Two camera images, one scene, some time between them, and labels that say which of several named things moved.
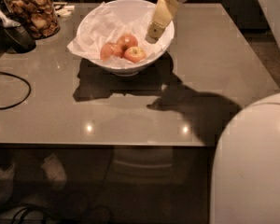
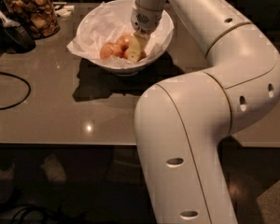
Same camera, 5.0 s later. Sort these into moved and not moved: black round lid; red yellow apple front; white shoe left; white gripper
Moved: white gripper
Not moved: white shoe left; red yellow apple front; black round lid
